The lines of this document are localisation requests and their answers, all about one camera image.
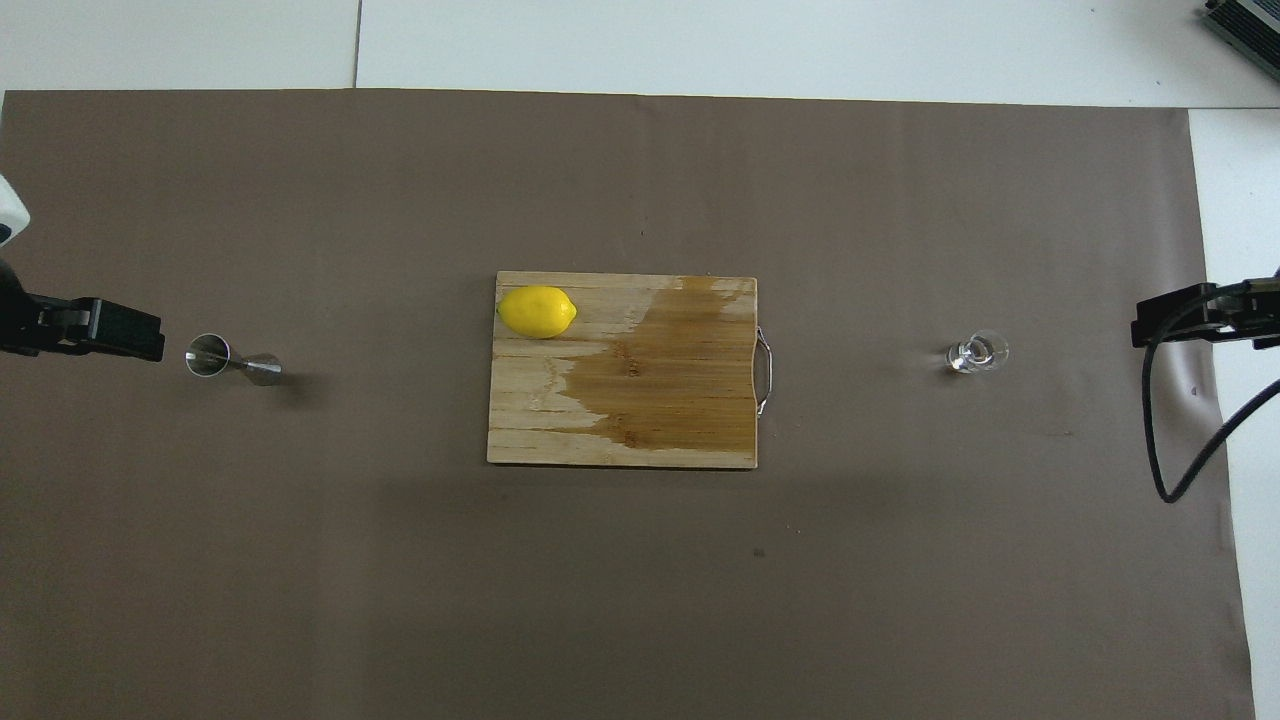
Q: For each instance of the grey vented device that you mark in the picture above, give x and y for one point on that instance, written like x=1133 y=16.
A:
x=1250 y=20

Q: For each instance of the small clear glass cup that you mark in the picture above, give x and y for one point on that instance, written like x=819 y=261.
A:
x=975 y=353

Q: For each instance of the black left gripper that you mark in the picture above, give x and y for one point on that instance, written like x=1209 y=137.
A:
x=15 y=325

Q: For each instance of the brown paper table mat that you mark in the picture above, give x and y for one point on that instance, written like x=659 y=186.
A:
x=640 y=600

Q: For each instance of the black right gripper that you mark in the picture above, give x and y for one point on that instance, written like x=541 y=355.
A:
x=1266 y=315

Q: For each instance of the wooden cutting board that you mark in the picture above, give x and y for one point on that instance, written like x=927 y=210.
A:
x=680 y=380

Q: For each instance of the steel double jigger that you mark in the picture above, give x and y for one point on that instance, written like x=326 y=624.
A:
x=208 y=356

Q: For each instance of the yellow lemon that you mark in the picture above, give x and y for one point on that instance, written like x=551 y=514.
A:
x=537 y=312

